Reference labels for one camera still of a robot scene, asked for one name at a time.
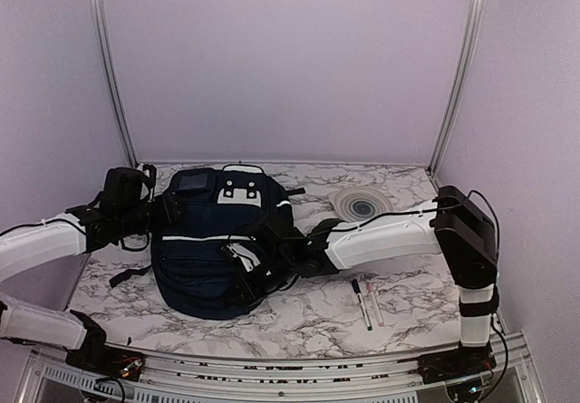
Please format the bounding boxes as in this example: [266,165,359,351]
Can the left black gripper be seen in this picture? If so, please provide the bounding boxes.
[118,193,189,236]

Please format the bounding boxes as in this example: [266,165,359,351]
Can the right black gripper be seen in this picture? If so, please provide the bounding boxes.
[225,249,296,305]

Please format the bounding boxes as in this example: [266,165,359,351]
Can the navy blue student backpack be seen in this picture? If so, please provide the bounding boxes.
[150,165,296,321]

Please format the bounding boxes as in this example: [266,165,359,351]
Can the blue cap marker pen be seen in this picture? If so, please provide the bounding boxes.
[351,279,372,331]

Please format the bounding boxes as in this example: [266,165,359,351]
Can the pink cap marker pen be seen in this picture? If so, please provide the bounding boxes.
[366,282,385,328]

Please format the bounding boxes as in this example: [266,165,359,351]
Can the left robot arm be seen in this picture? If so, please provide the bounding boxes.
[1,165,183,371]

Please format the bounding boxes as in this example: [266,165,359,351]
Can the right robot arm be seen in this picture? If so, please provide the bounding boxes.
[224,186,500,374]

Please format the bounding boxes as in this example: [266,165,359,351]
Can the grey swirl ceramic plate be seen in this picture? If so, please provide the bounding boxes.
[328,186,393,222]

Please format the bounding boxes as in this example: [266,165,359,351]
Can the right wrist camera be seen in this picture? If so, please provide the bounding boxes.
[220,243,261,273]

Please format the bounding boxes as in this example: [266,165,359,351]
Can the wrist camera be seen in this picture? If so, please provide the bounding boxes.
[138,163,157,201]
[220,243,261,273]

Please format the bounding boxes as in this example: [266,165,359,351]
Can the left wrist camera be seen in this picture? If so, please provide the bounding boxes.
[138,163,157,201]

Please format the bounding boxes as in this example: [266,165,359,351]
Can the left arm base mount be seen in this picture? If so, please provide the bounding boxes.
[65,310,146,382]

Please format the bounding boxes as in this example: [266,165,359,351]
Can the front aluminium rail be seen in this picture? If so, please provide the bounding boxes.
[16,334,545,402]

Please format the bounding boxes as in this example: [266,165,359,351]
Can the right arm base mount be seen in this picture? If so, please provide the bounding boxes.
[417,343,497,384]

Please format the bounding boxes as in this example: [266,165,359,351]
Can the left aluminium frame post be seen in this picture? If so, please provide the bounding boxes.
[90,0,139,168]

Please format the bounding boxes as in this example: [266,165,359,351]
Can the aluminium frame post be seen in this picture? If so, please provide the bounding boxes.
[90,0,139,168]
[427,0,485,178]

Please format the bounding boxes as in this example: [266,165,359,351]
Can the right aluminium frame post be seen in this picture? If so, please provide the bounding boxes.
[427,0,485,178]

